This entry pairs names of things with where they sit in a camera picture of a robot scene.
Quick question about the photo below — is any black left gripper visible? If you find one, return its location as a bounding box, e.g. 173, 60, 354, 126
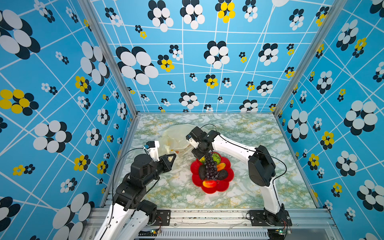
142, 152, 177, 188

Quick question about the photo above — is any yellowish printed plastic bag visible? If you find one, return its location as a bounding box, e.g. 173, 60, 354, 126
159, 124, 196, 157

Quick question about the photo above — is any purple grape bunch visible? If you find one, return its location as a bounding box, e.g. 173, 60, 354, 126
205, 153, 218, 180

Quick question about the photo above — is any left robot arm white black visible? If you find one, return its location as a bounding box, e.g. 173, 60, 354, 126
95, 154, 177, 240

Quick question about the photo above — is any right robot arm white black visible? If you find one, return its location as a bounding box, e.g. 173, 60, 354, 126
186, 131, 292, 227

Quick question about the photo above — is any green lime fruit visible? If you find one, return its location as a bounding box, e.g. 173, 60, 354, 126
212, 153, 221, 165

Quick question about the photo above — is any orange small fruit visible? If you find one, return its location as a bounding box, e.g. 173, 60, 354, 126
216, 163, 226, 172

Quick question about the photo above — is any dark avocado right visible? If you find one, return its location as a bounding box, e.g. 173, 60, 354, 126
215, 170, 229, 181

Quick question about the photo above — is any red yellow mango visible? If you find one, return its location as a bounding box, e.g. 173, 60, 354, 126
203, 180, 217, 188

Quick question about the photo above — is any red flower-shaped plate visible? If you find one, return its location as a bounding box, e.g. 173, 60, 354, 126
190, 152, 235, 194

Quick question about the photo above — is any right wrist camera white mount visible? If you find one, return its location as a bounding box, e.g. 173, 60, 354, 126
186, 127, 207, 149

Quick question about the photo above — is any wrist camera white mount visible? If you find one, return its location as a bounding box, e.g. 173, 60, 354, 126
144, 141, 160, 162
186, 127, 207, 149

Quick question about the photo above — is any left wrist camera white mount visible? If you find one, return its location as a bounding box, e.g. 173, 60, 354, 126
144, 141, 160, 162

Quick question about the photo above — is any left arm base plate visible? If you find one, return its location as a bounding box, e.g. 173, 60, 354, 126
148, 210, 171, 227

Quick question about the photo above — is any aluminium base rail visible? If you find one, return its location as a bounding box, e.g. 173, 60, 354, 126
80, 208, 342, 240

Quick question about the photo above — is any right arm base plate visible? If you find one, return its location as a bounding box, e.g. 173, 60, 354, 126
246, 209, 293, 227

